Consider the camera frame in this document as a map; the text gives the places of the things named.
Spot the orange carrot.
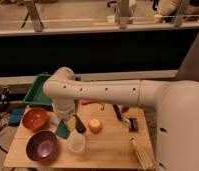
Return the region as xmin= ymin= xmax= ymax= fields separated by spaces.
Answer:
xmin=80 ymin=99 xmax=97 ymax=105

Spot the purple bowl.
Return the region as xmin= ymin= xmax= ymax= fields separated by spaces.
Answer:
xmin=26 ymin=130 xmax=58 ymax=162

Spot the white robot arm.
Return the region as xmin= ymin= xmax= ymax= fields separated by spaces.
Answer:
xmin=43 ymin=67 xmax=199 ymax=171

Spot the green sponge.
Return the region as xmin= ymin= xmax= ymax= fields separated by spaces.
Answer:
xmin=55 ymin=121 xmax=70 ymax=139

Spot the dark small tool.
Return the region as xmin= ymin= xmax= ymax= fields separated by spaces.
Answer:
xmin=129 ymin=118 xmax=138 ymax=132

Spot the yellow apple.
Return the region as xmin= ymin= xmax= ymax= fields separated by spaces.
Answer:
xmin=88 ymin=119 xmax=102 ymax=134

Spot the orange bowl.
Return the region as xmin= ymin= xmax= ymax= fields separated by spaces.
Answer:
xmin=22 ymin=107 xmax=48 ymax=131

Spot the wooden brush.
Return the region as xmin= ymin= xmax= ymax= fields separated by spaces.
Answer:
xmin=130 ymin=138 xmax=154 ymax=170

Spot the wooden board table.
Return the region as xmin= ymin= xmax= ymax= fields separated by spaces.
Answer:
xmin=4 ymin=104 xmax=155 ymax=169

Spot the green plastic tray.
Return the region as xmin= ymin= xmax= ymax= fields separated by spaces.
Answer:
xmin=22 ymin=73 xmax=82 ymax=108

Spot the blue box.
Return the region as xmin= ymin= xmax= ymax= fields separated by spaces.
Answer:
xmin=8 ymin=108 xmax=25 ymax=126

